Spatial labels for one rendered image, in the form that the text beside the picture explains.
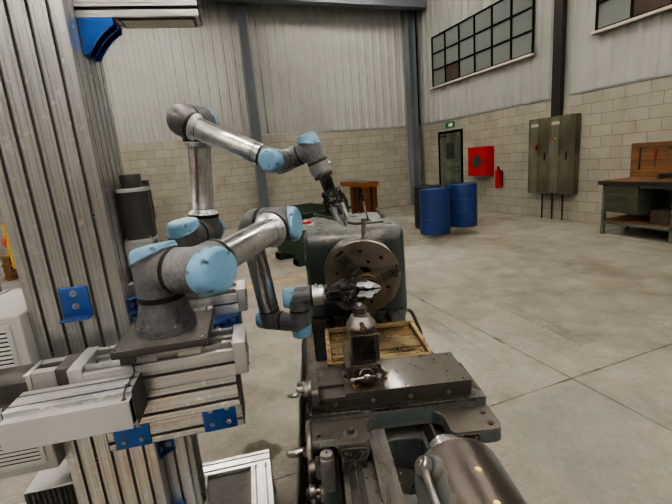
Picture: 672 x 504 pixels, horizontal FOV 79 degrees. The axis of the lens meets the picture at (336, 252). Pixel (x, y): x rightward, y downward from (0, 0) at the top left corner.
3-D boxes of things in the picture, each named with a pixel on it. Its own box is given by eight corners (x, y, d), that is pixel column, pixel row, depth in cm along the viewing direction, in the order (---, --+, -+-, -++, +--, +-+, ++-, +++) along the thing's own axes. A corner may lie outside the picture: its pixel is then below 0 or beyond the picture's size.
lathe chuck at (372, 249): (323, 306, 178) (324, 236, 171) (394, 306, 180) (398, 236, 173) (324, 313, 169) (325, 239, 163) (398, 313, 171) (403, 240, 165)
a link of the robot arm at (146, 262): (160, 285, 113) (151, 237, 110) (199, 286, 108) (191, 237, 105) (125, 299, 103) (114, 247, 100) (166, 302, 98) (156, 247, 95)
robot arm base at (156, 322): (129, 344, 99) (121, 306, 97) (144, 322, 114) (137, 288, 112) (193, 334, 102) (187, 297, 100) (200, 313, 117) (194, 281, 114)
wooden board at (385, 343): (325, 337, 164) (324, 328, 163) (412, 328, 166) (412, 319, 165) (328, 375, 135) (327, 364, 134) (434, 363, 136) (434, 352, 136)
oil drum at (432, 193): (414, 232, 826) (412, 189, 806) (439, 228, 845) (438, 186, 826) (431, 237, 771) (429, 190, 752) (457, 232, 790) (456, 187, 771)
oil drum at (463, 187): (443, 225, 883) (442, 184, 863) (465, 221, 902) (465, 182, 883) (460, 228, 828) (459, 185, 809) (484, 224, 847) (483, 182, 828)
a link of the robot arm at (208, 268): (163, 301, 99) (272, 236, 146) (213, 305, 93) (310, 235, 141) (150, 255, 95) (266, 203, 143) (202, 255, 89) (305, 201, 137)
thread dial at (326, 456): (321, 481, 100) (318, 447, 98) (336, 480, 100) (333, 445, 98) (322, 493, 96) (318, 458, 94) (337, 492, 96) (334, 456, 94)
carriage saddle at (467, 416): (312, 395, 124) (310, 377, 123) (460, 378, 126) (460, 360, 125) (313, 466, 95) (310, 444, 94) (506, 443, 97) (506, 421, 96)
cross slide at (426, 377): (311, 380, 121) (310, 366, 120) (451, 365, 123) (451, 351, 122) (312, 414, 105) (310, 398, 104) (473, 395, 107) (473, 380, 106)
